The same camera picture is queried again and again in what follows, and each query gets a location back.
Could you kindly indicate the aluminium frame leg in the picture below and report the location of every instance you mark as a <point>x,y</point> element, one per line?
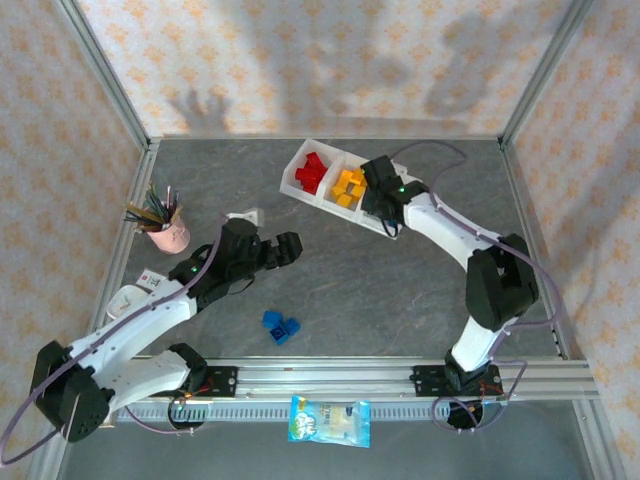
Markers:
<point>47,465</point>
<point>597,440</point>

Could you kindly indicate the pink pencil cup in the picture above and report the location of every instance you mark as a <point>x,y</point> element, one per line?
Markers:
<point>172,237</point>

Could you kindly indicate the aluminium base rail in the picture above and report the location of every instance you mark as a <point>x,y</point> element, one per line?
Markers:
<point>325,375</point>

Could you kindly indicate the green pencil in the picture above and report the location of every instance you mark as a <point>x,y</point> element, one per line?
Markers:
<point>155,200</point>

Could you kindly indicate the small white clock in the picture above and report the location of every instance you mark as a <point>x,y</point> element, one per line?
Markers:
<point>122,302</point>

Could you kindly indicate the yellow lego brick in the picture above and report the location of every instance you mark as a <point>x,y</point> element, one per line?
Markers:
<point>346,177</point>
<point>356,190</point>
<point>345,201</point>
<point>358,176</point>
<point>336,191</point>

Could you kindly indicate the white plastic bin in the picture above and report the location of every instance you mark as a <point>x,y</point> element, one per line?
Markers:
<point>340,211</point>
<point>375,227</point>
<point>305,146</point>

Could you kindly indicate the blue lego brick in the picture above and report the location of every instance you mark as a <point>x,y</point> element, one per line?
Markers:
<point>292,325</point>
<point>279,334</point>
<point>272,318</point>

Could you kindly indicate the aluminium frame side rail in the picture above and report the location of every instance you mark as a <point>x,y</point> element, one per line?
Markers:
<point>120,250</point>
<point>524,200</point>

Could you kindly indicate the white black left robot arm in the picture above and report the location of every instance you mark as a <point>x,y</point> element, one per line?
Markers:
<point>140,320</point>

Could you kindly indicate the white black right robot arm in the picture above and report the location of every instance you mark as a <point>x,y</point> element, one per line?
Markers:
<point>440,220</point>

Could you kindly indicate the blue white snack bag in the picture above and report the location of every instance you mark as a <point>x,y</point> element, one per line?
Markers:
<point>330,420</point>

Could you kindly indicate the pale pencil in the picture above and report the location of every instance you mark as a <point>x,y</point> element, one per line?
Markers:
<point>169,197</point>

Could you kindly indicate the white card with red print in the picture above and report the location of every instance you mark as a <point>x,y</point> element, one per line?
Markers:
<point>152,282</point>

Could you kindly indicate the long red lego brick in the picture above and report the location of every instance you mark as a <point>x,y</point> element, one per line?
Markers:
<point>313,172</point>

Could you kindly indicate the dark pencil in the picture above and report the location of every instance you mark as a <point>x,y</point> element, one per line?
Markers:
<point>137,218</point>

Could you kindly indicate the brown pencil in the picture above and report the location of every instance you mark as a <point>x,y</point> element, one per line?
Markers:
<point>140,210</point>

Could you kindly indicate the aluminium frame bar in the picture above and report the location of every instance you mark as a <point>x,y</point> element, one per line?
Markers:
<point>225,138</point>

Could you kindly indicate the aluminium frame post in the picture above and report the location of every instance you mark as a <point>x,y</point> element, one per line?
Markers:
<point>107,75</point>
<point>545,70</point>

